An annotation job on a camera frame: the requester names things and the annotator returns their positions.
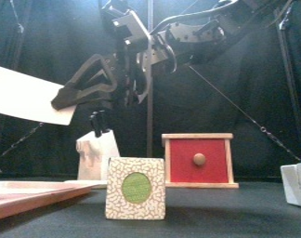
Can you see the white foam block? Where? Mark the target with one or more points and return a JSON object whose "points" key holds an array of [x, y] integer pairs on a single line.
{"points": [[296, 186]]}

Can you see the thin metal frame pole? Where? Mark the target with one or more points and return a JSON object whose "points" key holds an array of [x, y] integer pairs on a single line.
{"points": [[150, 124]]}

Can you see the red wooden drawer box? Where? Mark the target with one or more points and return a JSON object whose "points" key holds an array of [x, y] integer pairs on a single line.
{"points": [[186, 167]]}

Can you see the black frame post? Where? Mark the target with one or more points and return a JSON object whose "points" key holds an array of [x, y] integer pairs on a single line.
{"points": [[291, 77]]}

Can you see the white toy cleaver knife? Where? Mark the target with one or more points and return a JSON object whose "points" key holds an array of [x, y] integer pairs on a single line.
{"points": [[24, 99]]}

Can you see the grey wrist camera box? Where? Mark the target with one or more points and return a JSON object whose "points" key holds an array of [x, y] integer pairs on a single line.
{"points": [[130, 26]]}

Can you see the pink plastic tray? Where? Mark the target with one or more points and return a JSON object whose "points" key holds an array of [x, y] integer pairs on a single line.
{"points": [[28, 198]]}

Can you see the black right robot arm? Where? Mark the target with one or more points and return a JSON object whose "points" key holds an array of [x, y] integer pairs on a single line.
{"points": [[198, 35]]}

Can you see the crackle box with green oval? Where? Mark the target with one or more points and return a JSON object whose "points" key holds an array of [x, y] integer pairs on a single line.
{"points": [[115, 192]]}

